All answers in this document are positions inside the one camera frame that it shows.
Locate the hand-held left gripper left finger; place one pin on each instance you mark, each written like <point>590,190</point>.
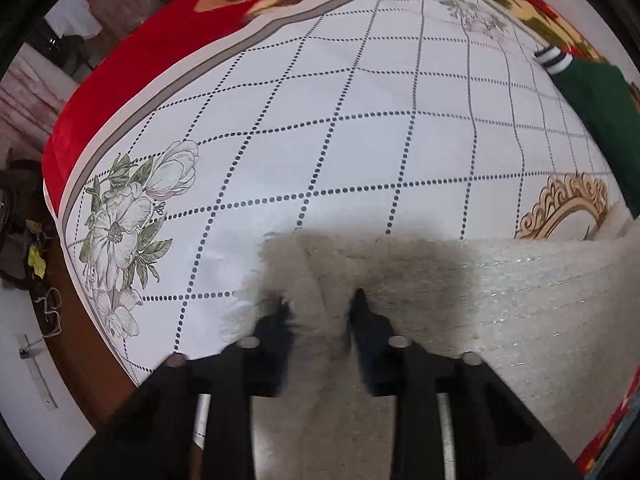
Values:
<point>277,325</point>

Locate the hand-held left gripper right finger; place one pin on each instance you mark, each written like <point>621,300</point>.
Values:
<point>365,325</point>

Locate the white tweed jacket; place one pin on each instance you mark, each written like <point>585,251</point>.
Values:
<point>525,300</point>

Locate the white checked flower sheet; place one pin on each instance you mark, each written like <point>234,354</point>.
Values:
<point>350,135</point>

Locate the metal door bolt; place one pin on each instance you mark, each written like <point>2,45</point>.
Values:
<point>36,375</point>

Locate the dark bag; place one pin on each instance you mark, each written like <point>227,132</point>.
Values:
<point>17,220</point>

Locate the red floral blanket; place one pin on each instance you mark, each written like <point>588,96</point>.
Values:
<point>125,70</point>

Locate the folded green garment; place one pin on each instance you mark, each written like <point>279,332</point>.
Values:
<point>600,105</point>

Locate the pale pink cloth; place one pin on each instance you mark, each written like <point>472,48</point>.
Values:
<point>25,105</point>

